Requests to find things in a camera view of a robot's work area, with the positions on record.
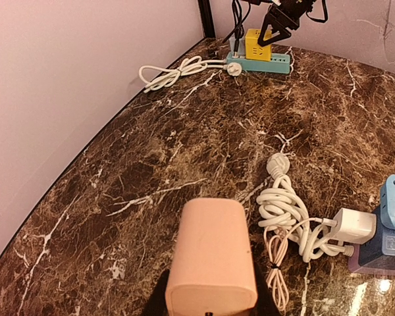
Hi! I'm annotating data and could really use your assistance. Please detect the yellow cube socket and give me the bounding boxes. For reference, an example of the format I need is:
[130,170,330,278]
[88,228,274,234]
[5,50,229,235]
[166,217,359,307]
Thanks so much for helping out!
[245,28,272,62]

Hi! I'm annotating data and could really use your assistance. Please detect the dark blue cube socket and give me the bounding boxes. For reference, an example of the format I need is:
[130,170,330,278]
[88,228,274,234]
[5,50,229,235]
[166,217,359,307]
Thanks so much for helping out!
[358,207,395,271]

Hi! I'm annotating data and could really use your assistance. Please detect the black usb cable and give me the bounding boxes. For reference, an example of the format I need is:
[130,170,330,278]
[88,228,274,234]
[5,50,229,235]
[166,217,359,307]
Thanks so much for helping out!
[222,0,251,59]

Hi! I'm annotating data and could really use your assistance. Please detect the white cable of purple strip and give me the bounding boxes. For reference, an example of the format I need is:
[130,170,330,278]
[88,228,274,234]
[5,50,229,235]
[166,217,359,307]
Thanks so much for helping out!
[256,153,355,264]

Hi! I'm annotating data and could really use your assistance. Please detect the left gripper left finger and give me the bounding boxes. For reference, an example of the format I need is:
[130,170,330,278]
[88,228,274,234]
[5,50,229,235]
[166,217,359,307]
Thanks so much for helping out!
[143,269,170,316]

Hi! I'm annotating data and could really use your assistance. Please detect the purple power strip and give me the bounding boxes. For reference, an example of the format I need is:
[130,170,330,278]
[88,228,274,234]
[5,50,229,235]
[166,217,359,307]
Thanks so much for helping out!
[348,244,395,277]

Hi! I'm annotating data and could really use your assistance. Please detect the light blue charger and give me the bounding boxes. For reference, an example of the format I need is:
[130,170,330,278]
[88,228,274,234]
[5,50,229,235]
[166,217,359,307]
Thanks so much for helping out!
[229,36,246,58]

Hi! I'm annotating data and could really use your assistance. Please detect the teal power strip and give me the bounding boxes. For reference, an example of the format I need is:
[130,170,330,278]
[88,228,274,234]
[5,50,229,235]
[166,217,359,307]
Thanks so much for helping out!
[226,52,290,76]

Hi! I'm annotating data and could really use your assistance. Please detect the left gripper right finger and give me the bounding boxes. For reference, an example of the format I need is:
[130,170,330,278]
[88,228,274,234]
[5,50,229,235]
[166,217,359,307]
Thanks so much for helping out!
[252,263,281,316]

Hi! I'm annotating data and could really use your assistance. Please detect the pink charger cube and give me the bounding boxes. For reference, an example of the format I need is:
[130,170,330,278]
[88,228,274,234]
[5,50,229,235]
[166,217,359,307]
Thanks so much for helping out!
[165,197,257,316]

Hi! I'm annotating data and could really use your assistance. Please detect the white charger cube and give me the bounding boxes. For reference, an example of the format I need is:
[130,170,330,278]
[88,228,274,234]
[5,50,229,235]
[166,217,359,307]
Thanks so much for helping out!
[325,208,377,245]

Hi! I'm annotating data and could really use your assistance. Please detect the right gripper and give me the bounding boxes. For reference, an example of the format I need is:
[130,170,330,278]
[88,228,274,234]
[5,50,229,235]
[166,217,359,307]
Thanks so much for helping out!
[257,0,315,45]

